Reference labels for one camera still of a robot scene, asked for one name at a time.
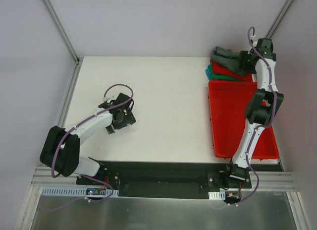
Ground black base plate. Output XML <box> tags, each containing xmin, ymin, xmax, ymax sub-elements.
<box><xmin>76</xmin><ymin>161</ymin><xmax>252</xmax><ymax>199</ymax></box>

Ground folded red t shirt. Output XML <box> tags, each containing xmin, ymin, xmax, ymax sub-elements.
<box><xmin>210</xmin><ymin>60</ymin><xmax>253</xmax><ymax>82</ymax></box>

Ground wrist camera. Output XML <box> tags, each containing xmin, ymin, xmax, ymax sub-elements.
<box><xmin>255</xmin><ymin>38</ymin><xmax>273</xmax><ymax>57</ymax></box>
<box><xmin>98</xmin><ymin>93</ymin><xmax>134</xmax><ymax>110</ymax></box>

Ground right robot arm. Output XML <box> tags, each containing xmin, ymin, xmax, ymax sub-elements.
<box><xmin>223</xmin><ymin>52</ymin><xmax>284</xmax><ymax>188</ymax></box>

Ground aluminium frame post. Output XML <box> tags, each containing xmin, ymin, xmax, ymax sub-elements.
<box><xmin>265</xmin><ymin>0</ymin><xmax>296</xmax><ymax>39</ymax></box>
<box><xmin>41</xmin><ymin>0</ymin><xmax>81</xmax><ymax>65</ymax></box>

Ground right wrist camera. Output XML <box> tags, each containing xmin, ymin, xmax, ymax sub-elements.
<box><xmin>255</xmin><ymin>38</ymin><xmax>273</xmax><ymax>57</ymax></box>

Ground left white cable duct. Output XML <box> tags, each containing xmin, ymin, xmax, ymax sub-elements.
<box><xmin>42</xmin><ymin>187</ymin><xmax>119</xmax><ymax>198</ymax></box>

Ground folded teal t shirt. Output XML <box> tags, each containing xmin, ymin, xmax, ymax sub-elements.
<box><xmin>205</xmin><ymin>64</ymin><xmax>213</xmax><ymax>81</ymax></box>

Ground right white cable duct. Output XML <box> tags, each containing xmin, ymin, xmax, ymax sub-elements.
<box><xmin>208</xmin><ymin>191</ymin><xmax>226</xmax><ymax>201</ymax></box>

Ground dark grey t shirt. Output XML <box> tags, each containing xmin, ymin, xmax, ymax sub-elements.
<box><xmin>211</xmin><ymin>46</ymin><xmax>248</xmax><ymax>76</ymax></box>

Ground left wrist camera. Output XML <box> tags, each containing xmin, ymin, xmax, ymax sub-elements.
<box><xmin>98</xmin><ymin>93</ymin><xmax>134</xmax><ymax>110</ymax></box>

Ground folded green t shirt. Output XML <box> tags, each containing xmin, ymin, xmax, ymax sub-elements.
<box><xmin>211</xmin><ymin>73</ymin><xmax>242</xmax><ymax>82</ymax></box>

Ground right aluminium frame post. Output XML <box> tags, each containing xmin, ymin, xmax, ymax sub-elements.
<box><xmin>265</xmin><ymin>0</ymin><xmax>296</xmax><ymax>39</ymax></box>

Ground front aluminium rail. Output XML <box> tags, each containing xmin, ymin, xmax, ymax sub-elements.
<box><xmin>31</xmin><ymin>167</ymin><xmax>300</xmax><ymax>192</ymax></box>

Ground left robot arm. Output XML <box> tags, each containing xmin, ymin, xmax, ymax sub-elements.
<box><xmin>40</xmin><ymin>107</ymin><xmax>136</xmax><ymax>185</ymax></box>

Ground left aluminium frame post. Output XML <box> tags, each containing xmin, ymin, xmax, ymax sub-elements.
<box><xmin>41</xmin><ymin>0</ymin><xmax>81</xmax><ymax>65</ymax></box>

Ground red plastic bin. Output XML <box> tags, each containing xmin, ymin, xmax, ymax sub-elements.
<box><xmin>207</xmin><ymin>80</ymin><xmax>278</xmax><ymax>159</ymax></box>

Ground white cable duct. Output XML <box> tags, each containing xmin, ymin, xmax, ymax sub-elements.
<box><xmin>42</xmin><ymin>187</ymin><xmax>119</xmax><ymax>198</ymax></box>
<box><xmin>208</xmin><ymin>191</ymin><xmax>226</xmax><ymax>201</ymax></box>

